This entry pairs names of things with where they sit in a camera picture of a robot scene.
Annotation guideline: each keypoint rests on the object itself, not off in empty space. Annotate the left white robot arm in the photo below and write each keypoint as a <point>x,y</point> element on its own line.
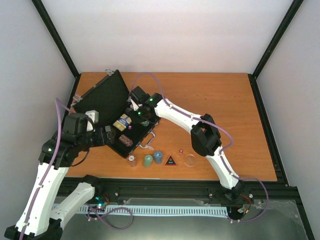
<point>39,220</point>

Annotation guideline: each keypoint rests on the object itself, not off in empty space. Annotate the blue yellow card deck box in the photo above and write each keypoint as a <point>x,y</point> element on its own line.
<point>123,122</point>

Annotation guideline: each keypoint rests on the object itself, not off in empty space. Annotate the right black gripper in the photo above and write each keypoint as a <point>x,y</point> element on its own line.
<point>149,117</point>

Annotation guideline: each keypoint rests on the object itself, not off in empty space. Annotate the dark blue poker chip stack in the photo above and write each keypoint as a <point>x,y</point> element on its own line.
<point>128,111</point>

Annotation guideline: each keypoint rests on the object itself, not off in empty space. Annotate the black poker set case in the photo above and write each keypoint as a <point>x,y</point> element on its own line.
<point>109,97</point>

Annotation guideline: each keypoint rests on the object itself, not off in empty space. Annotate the clear round dealer button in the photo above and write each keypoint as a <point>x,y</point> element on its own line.
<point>190,160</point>

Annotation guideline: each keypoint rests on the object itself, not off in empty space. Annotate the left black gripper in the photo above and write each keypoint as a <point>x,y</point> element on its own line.
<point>103,140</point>

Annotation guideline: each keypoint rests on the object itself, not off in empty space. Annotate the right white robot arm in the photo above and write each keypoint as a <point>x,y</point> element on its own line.
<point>205,136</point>

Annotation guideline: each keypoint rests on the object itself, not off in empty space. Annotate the orange white poker chip stack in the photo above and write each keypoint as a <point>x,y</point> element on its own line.
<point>132,160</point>

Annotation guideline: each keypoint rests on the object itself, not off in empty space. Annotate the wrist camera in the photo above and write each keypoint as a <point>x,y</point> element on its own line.
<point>137,97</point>
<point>93,116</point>

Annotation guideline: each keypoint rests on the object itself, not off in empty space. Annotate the light green poker chip stack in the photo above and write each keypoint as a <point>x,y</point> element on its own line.
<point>148,159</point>

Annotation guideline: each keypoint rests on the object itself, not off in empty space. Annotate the dark green poker chip stack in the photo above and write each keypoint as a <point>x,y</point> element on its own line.
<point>145,123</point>

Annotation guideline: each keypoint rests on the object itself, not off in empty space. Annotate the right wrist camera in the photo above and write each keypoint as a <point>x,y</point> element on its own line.
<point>137,97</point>

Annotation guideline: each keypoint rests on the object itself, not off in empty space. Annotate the light blue poker chip stack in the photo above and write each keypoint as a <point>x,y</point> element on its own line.
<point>158,157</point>

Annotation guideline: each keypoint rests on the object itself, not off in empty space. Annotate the black triangular dealer badge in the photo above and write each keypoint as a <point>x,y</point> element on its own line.
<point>170,161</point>

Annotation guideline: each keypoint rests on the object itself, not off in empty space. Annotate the white slotted cable duct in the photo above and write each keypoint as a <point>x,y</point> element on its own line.
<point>160,211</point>

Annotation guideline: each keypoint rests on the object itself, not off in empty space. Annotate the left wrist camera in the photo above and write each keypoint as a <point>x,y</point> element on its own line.
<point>93,116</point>

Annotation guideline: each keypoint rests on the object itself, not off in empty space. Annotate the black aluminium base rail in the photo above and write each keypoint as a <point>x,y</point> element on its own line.
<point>210,192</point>

